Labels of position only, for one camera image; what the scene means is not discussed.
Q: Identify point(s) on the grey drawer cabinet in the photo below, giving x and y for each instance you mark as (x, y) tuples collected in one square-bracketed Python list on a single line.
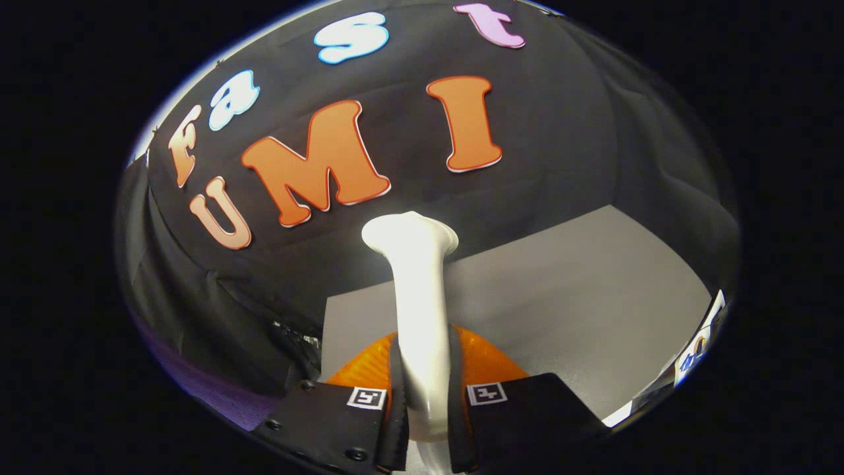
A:
[(560, 297)]

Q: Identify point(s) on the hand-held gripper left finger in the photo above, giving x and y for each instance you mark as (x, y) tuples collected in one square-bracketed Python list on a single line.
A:
[(330, 422)]

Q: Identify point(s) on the white cluttered side table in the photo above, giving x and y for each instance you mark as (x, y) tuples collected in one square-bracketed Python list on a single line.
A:
[(695, 343)]

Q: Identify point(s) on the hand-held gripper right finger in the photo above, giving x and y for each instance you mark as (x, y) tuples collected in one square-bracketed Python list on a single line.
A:
[(527, 422)]

